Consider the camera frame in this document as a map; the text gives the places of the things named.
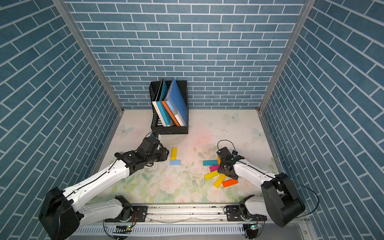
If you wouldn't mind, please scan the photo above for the lime yellow block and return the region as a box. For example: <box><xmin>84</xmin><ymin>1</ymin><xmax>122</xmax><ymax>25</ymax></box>
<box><xmin>204</xmin><ymin>170</ymin><xmax>220</xmax><ymax>181</ymax></box>

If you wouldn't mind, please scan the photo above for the yellow long block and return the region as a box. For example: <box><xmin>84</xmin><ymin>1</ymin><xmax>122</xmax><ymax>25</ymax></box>
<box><xmin>171</xmin><ymin>147</ymin><xmax>178</xmax><ymax>161</ymax></box>

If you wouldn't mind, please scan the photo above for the light blue small block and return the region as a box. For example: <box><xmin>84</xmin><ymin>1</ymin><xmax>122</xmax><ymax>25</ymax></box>
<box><xmin>170</xmin><ymin>160</ymin><xmax>181</xmax><ymax>166</ymax></box>

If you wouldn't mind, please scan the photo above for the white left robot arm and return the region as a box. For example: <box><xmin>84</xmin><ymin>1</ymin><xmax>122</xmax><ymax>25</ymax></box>
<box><xmin>39</xmin><ymin>136</ymin><xmax>170</xmax><ymax>240</ymax></box>

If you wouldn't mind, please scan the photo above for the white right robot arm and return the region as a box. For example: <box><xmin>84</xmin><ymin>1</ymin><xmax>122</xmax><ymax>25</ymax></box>
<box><xmin>217</xmin><ymin>147</ymin><xmax>306</xmax><ymax>227</ymax></box>

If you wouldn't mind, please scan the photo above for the magenta block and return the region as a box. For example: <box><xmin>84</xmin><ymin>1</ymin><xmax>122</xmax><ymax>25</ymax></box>
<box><xmin>209</xmin><ymin>165</ymin><xmax>220</xmax><ymax>172</ymax></box>

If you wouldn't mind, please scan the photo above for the yellow slanted block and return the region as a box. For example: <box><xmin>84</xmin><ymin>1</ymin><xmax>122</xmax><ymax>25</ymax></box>
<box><xmin>214</xmin><ymin>174</ymin><xmax>226</xmax><ymax>189</ymax></box>

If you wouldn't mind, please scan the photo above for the teal block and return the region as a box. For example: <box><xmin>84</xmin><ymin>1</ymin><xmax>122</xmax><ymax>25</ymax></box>
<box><xmin>203</xmin><ymin>160</ymin><xmax>219</xmax><ymax>167</ymax></box>

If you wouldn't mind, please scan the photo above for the orange red block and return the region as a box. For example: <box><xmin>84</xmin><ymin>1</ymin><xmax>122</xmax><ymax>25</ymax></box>
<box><xmin>222</xmin><ymin>179</ymin><xmax>239</xmax><ymax>188</ymax></box>

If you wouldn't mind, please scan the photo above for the black mesh file holder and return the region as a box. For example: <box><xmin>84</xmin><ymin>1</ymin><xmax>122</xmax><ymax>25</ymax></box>
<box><xmin>149</xmin><ymin>80</ymin><xmax>189</xmax><ymax>135</ymax></box>

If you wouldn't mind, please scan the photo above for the orange book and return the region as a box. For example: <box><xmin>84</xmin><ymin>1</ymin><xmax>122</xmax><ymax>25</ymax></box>
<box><xmin>162</xmin><ymin>101</ymin><xmax>181</xmax><ymax>127</ymax></box>

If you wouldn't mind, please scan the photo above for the white book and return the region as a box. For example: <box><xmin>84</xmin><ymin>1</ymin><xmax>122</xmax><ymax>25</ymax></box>
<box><xmin>152</xmin><ymin>79</ymin><xmax>167</xmax><ymax>127</ymax></box>

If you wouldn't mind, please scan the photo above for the blue folder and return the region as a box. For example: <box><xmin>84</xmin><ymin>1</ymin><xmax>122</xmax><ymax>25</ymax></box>
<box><xmin>165</xmin><ymin>79</ymin><xmax>188</xmax><ymax>127</ymax></box>

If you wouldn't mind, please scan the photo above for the teal book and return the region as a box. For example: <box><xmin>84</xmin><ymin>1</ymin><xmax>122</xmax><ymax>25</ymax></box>
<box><xmin>161</xmin><ymin>81</ymin><xmax>173</xmax><ymax>127</ymax></box>

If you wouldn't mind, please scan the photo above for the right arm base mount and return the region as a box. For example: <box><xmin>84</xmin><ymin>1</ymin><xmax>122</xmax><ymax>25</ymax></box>
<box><xmin>223</xmin><ymin>205</ymin><xmax>267</xmax><ymax>222</ymax></box>

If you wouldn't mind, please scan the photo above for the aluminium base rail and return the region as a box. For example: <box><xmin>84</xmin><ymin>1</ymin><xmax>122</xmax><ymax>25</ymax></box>
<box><xmin>86</xmin><ymin>202</ymin><xmax>310</xmax><ymax>226</ymax></box>

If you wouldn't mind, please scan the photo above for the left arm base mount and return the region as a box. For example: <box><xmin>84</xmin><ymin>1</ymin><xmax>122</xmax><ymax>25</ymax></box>
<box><xmin>105</xmin><ymin>206</ymin><xmax>148</xmax><ymax>224</ymax></box>

